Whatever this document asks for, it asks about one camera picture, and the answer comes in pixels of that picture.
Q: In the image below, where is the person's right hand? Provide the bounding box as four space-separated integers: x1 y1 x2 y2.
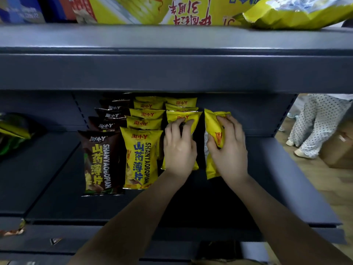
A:
206 114 249 188

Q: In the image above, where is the large yellow crisp bag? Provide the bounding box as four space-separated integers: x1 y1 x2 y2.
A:
242 0 353 30

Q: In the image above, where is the heap of green brown bags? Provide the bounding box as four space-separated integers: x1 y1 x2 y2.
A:
0 112 37 158

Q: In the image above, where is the person's left hand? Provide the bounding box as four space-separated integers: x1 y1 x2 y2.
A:
163 117 198 180

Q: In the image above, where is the yellow snack packet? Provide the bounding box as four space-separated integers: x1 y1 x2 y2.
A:
120 127 164 190
165 97 198 108
129 108 166 120
204 108 231 181
133 100 165 110
161 110 203 171
125 116 163 131
165 104 199 112
135 96 167 103

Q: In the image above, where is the blue printed drink carton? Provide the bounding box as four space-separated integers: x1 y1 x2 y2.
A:
45 0 78 22
0 0 46 24

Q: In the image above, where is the person's left forearm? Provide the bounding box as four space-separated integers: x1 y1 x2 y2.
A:
67 171 188 265

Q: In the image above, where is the yellow red printed carton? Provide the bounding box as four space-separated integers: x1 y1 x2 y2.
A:
69 0 265 26

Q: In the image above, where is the dark blue metal shelf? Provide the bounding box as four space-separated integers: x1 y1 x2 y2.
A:
0 23 353 265

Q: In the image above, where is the person's right forearm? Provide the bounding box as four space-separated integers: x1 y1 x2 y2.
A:
226 176 353 265

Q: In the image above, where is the pile of red orange packets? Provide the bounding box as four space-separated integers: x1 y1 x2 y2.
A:
0 219 63 245

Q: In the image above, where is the sealed brown shipping carton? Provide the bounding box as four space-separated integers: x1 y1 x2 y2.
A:
320 129 353 170

